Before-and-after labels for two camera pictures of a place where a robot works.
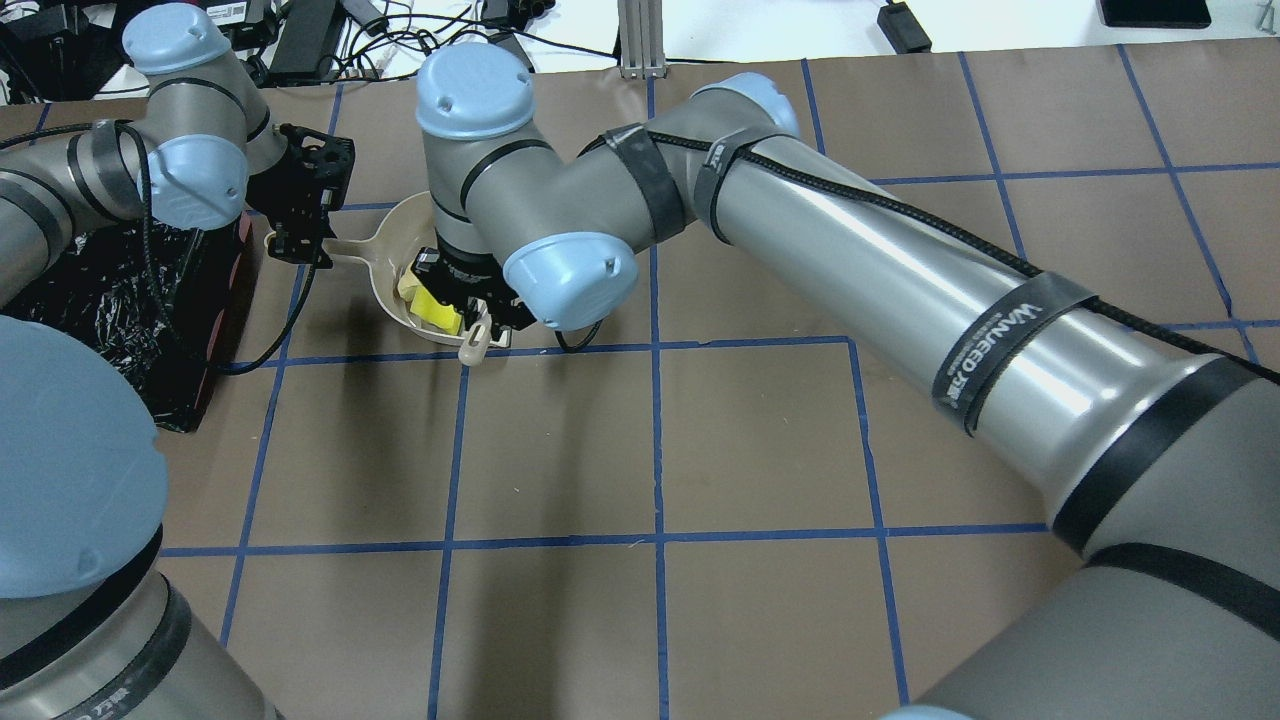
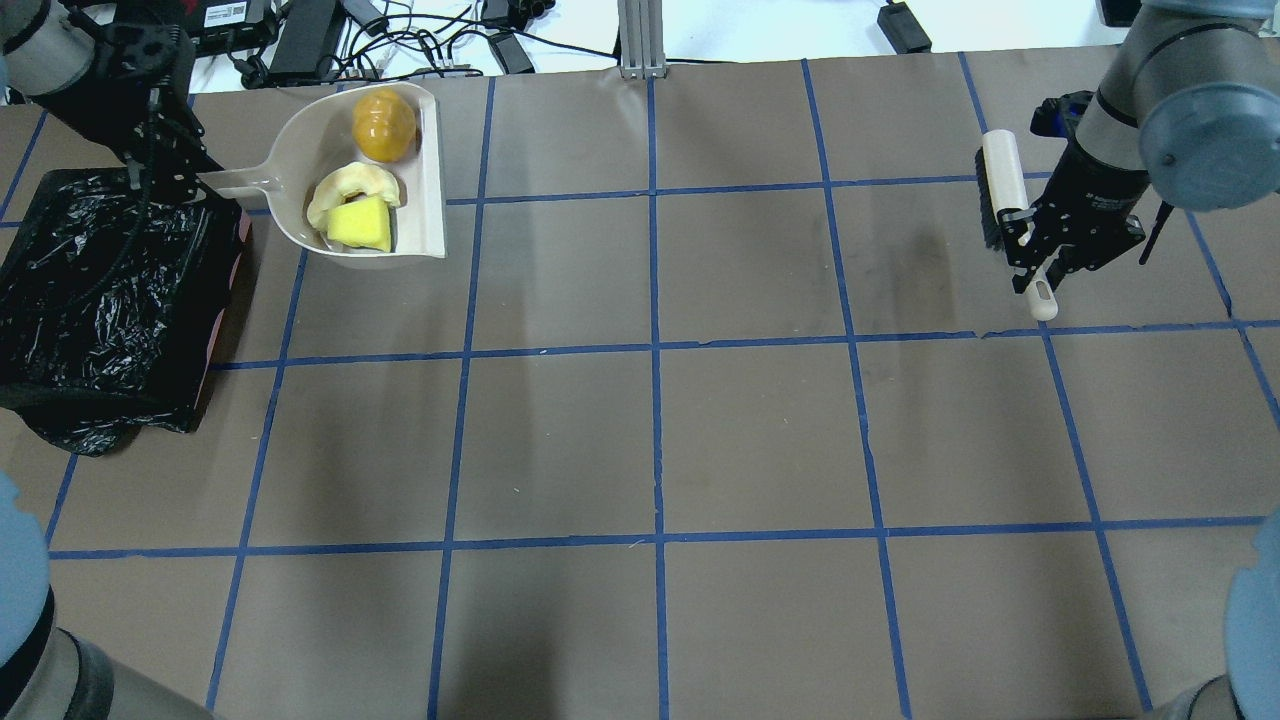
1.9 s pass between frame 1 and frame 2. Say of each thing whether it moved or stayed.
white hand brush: moved
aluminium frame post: stayed
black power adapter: stayed
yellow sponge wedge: moved
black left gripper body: moved
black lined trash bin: stayed
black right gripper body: moved
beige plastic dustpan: moved
